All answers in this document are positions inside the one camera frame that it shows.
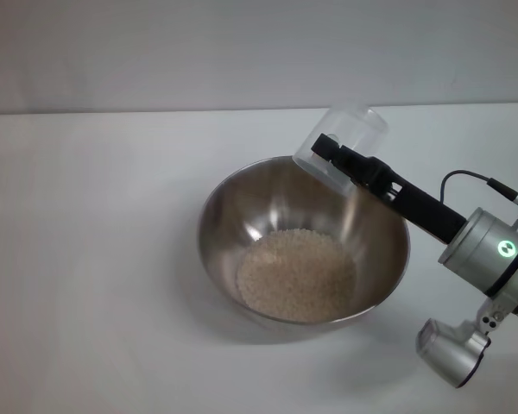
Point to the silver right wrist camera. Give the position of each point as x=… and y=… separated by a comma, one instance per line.
x=453, y=353

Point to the stainless steel mixing bowl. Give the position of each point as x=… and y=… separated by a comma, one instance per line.
x=224, y=241

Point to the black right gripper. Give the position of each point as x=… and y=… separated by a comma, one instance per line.
x=410, y=200

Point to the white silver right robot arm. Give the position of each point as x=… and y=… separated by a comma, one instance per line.
x=488, y=250

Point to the white rice grains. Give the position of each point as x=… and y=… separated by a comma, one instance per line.
x=295, y=276

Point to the clear plastic measuring cup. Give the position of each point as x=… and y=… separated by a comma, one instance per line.
x=354, y=129

